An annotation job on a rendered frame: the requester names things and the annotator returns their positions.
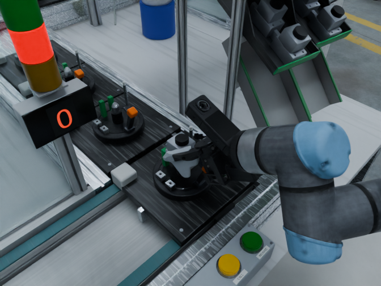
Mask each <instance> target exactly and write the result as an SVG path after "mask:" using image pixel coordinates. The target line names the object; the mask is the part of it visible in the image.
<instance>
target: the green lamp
mask: <svg viewBox="0 0 381 286"><path fill-rule="evenodd" d="M0 12H1V14H2V17H3V20H4V21H5V24H6V27H7V29H8V30H10V31H14V32H25V31H30V30H34V29H37V28H39V27H40V26H41V25H42V24H43V22H44V20H43V16H42V14H41V11H40V7H39V4H38V1H37V0H0Z"/></svg>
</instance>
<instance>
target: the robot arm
mask: <svg viewBox="0 0 381 286"><path fill-rule="evenodd" d="M185 114H186V115H187V116H188V117H189V118H190V119H191V120H192V121H193V122H194V123H195V124H196V125H197V126H198V127H199V128H200V129H201V130H202V131H200V132H196V133H195V134H194V139H197V140H200V141H199V142H197V143H196V144H195V145H194V148H192V147H191V146H187V147H184V148H182V149H175V150H173V151H167V152H166V154H165V155H164V156H163V159H164V160H165V161H167V162H171V163H172V164H173V165H174V166H175V167H176V169H177V170H178V172H179V173H180V174H181V176H183V177H185V178H189V177H190V175H191V167H192V166H196V165H197V164H198V158H200V159H201V161H202V165H203V167H204V169H205V171H206V173H203V175H204V177H205V179H206V182H207V184H215V185H221V186H225V185H226V184H228V183H229V182H230V181H232V180H233V181H240V182H254V183H255V182H256V181H257V180H258V179H259V177H260V176H262V175H277V178H278V185H279V191H280V200H281V209H282V218H283V230H284V231H285V236H286V242H287V248H288V251H289V254H290V255H291V256H292V257H293V258H295V259H296V260H297V261H299V262H302V263H306V264H315V265H321V264H329V263H333V262H335V261H336V259H340V258H341V256H342V247H343V242H342V240H345V239H351V238H355V237H360V236H364V235H368V234H373V233H378V232H381V178H378V179H372V180H366V181H363V182H357V183H351V184H346V185H342V186H336V187H335V183H334V178H336V177H339V176H341V175H342V174H343V173H344V172H345V171H346V169H347V168H348V166H349V163H350V160H349V155H350V154H351V147H350V141H349V138H348V135H347V134H346V132H345V131H344V129H343V128H342V127H341V126H340V125H338V124H336V123H334V122H331V121H316V122H310V121H303V122H300V123H296V124H286V125H276V126H271V127H259V128H251V129H248V130H243V131H241V130H240V129H239V128H238V127H237V126H236V125H235V124H234V123H233V122H232V121H231V120H230V119H229V118H228V117H227V116H226V115H225V114H224V113H223V112H222V111H221V110H220V109H219V108H218V107H216V106H215V105H214V104H213V103H212V102H211V101H210V100H209V99H208V98H207V97H206V96H205V95H200V96H199V97H197V98H196V99H194V100H193V101H191V102H189V104H188V106H187V108H186V110H185ZM226 175H227V178H226V179H227V180H226V181H225V180H224V178H223V177H225V176H226ZM209 176H212V178H213V179H218V182H219V183H218V182H211V180H210V178H209Z"/></svg>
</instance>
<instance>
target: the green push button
mask: <svg viewBox="0 0 381 286"><path fill-rule="evenodd" d="M262 242H263V241H262V238H261V236H260V235H259V234H257V233H256V232H246V233H245V234H244V235H243V237H242V245H243V247H244V248H245V249H246V250H248V251H257V250H259V249H260V248H261V245H262Z"/></svg>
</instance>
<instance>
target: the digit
mask: <svg viewBox="0 0 381 286"><path fill-rule="evenodd" d="M46 113H47V115H48V118H49V121H50V124H51V126H52V129H53V132H54V134H55V137H57V136H59V135H61V134H63V133H65V132H67V131H69V130H71V129H73V128H75V127H77V126H78V125H80V123H79V119H78V116H77V112H76V110H75V106H74V102H73V99H72V98H70V99H67V100H65V101H63V102H61V103H59V104H56V105H55V106H52V107H50V108H48V109H46Z"/></svg>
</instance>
